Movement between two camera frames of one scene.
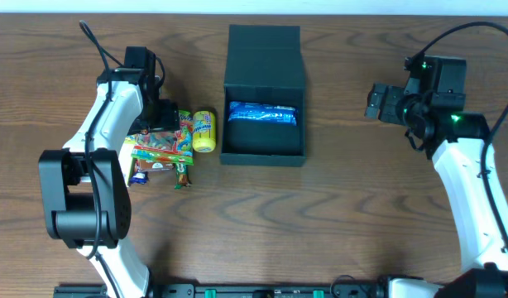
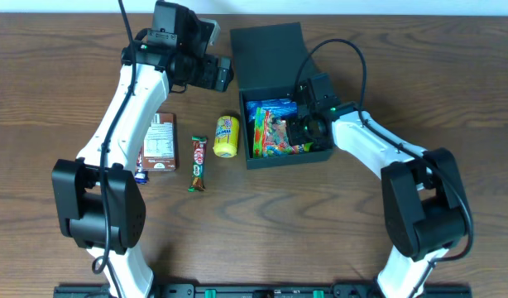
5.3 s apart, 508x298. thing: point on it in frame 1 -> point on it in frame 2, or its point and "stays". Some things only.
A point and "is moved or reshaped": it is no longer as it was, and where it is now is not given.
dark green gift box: [264, 120] is moved or reshaped
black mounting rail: [230, 290] stays
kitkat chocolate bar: [182, 175] -> [199, 146]
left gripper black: [164, 117] -> [225, 73]
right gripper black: [383, 104] -> [299, 135]
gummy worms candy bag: [172, 146] -> [270, 137]
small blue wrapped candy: [139, 177] stays
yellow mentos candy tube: [203, 139] -> [226, 136]
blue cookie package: [252, 112] is moved or reshaped
